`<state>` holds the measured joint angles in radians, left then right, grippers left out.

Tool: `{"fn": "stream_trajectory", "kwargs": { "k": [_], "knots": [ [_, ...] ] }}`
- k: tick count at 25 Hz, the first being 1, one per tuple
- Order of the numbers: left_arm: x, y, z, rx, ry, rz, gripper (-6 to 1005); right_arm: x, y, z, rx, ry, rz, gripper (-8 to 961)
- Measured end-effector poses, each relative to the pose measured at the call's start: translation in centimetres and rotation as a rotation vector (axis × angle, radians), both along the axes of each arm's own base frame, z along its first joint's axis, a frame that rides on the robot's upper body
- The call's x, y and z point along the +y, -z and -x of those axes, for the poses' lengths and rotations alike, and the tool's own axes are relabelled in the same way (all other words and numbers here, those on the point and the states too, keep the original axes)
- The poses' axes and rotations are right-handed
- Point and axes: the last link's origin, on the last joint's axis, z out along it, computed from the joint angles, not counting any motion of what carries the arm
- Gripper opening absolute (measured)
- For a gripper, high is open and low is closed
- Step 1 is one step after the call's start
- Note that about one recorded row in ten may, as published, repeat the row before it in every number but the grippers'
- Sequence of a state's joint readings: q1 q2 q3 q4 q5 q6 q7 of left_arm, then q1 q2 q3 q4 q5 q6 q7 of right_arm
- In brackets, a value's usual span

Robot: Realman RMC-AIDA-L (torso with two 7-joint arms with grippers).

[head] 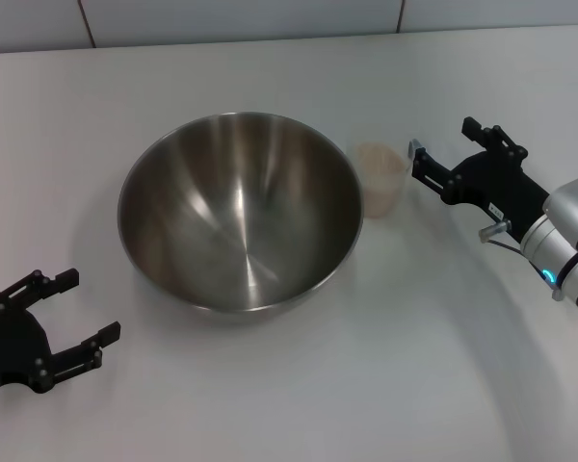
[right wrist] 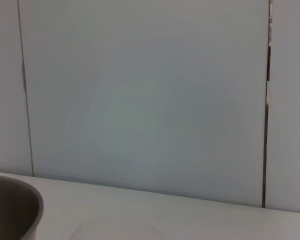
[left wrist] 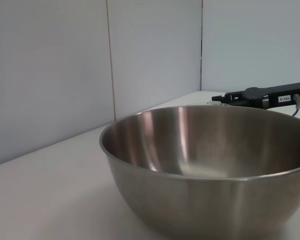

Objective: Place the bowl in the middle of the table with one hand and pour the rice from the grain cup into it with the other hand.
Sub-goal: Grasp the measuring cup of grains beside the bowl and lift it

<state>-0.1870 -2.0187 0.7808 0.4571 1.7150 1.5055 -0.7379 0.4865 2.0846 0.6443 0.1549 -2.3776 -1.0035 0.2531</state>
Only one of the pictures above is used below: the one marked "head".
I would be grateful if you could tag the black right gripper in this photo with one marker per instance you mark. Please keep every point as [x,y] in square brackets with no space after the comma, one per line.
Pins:
[496,185]

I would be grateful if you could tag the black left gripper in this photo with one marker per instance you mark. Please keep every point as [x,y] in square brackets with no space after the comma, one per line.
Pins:
[14,346]

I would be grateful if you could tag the white uncooked rice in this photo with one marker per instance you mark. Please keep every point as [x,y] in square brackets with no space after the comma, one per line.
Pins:
[380,161]

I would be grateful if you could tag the clear plastic measuring cup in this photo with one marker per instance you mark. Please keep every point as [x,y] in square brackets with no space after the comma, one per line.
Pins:
[385,192]

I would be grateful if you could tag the stainless steel mixing bowl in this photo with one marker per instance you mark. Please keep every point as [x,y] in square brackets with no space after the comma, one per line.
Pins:
[241,216]

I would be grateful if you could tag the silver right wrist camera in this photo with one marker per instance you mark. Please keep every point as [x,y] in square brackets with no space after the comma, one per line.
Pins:
[570,197]

